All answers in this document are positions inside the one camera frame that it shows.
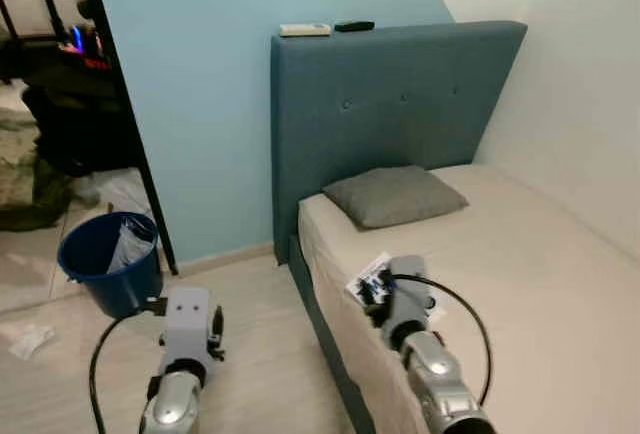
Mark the crinkled plastic wrapper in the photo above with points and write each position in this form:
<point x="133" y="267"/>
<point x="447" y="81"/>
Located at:
<point x="130" y="246"/>

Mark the mattress with beige sheet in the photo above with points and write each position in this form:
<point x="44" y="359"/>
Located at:
<point x="540" y="294"/>

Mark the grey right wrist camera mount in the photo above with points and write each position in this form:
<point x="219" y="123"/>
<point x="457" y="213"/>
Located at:
<point x="410" y="289"/>

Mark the black box with red lettering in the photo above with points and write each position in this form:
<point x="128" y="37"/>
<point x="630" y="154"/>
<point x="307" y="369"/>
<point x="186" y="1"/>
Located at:
<point x="90" y="62"/>

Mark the olive green sack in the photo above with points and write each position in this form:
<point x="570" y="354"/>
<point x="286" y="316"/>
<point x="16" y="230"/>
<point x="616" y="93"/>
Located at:
<point x="30" y="174"/>

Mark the white book with blue letters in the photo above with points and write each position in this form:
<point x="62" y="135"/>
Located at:
<point x="368" y="272"/>

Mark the small white plastic bag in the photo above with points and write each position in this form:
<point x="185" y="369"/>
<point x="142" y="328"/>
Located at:
<point x="115" y="194"/>

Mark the black remote control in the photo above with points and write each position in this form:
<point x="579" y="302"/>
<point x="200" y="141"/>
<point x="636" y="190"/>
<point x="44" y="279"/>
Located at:
<point x="354" y="26"/>

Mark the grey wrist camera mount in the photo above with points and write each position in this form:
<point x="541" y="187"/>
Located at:
<point x="410" y="289"/>
<point x="187" y="319"/>

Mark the white tissue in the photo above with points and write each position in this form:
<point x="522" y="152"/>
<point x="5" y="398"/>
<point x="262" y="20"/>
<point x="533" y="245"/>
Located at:
<point x="30" y="341"/>

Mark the dark blue bed base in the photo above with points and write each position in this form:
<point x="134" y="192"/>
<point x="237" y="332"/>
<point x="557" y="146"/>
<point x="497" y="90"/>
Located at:
<point x="320" y="334"/>

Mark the blue fabric headboard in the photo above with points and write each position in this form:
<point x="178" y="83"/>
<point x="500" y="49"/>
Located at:
<point x="390" y="104"/>

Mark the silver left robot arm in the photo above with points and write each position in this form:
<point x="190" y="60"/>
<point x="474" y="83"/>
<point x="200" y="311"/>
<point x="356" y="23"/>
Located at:
<point x="175" y="404"/>

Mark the black door frame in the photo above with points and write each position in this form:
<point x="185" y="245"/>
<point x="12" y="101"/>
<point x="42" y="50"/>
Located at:
<point x="130" y="134"/>

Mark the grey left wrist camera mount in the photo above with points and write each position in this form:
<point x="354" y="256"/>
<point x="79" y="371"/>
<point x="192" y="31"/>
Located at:
<point x="187" y="319"/>

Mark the black fabric bag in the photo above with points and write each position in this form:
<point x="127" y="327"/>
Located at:
<point x="80" y="119"/>

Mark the blue plastic bucket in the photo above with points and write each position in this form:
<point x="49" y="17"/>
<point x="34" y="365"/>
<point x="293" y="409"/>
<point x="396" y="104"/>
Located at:
<point x="100" y="289"/>

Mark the white remote control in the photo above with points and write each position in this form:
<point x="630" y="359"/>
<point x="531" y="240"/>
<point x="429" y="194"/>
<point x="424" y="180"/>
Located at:
<point x="305" y="29"/>

